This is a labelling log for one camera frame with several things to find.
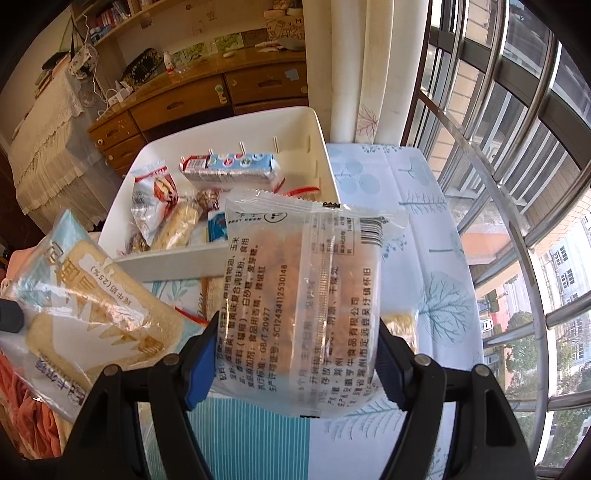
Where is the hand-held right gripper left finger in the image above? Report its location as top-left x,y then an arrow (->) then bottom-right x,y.
58,311 -> 222,480

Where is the metal window railing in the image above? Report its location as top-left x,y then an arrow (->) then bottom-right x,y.
402,0 -> 591,467

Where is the wooden bookshelf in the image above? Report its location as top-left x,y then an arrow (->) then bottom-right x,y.
69,0 -> 305,79

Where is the red snack packet clear wrapper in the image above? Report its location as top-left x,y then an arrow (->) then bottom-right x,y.
277,175 -> 324,201

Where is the cardboard box with drawings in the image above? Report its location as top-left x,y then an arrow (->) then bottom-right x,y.
267,14 -> 305,40

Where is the wooden desk with drawers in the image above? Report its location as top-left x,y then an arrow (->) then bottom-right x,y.
88,48 -> 310,176

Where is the white plastic basket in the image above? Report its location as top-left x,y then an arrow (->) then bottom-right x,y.
98,106 -> 342,283

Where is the grey bowl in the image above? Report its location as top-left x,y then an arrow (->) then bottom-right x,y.
272,32 -> 305,51

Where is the small brown snack packet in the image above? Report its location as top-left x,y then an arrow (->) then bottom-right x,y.
194,188 -> 221,215

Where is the red white nut snack packet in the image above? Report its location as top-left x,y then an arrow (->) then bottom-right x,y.
129,159 -> 181,245

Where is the light blue toast bread bag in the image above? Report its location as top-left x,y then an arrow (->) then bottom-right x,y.
0,210 -> 206,423

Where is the small blue snack packet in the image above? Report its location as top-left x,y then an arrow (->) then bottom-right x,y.
205,210 -> 229,243

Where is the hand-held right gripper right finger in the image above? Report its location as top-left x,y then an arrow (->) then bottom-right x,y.
374,318 -> 536,480

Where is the row of books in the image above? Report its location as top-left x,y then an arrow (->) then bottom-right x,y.
88,0 -> 132,33

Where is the blue white snack pack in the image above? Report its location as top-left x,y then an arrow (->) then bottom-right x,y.
179,152 -> 284,192

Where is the green patterned card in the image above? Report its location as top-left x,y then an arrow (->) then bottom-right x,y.
178,36 -> 243,63

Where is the lace covered furniture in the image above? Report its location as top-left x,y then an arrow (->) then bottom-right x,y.
9,69 -> 121,232

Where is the clear biscuit packet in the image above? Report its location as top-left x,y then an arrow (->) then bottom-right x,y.
210,187 -> 409,418

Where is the clear oat bar packet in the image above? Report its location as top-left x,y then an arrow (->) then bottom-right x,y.
150,200 -> 204,252

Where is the yellow crumbly snack packet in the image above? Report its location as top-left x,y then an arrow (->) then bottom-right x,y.
383,311 -> 419,352

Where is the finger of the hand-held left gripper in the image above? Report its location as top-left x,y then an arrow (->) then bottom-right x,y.
0,299 -> 24,333

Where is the cream leaf print curtain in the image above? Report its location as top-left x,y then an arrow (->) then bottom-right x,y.
302,0 -> 430,146

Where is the black floral case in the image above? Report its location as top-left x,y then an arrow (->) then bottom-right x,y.
121,50 -> 163,89

